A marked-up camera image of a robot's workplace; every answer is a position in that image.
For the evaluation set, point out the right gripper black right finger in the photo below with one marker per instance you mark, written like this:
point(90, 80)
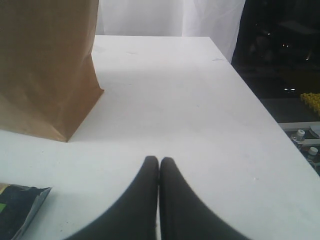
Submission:
point(183, 216)

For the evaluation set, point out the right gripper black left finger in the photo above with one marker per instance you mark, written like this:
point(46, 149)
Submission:
point(133, 216)

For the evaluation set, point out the spaghetti packet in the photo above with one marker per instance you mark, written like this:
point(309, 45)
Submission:
point(18, 206)

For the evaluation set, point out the large brown paper bag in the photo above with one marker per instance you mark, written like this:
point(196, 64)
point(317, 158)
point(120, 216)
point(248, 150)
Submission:
point(48, 83)

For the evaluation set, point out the water bottle white cap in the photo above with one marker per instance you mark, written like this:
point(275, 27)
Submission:
point(298, 137)
point(312, 154)

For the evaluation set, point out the yellow grid crate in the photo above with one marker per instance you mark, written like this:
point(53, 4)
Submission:
point(312, 100)

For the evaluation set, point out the white backdrop curtain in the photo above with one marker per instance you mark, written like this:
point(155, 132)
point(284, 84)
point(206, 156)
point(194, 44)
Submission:
point(216, 19)

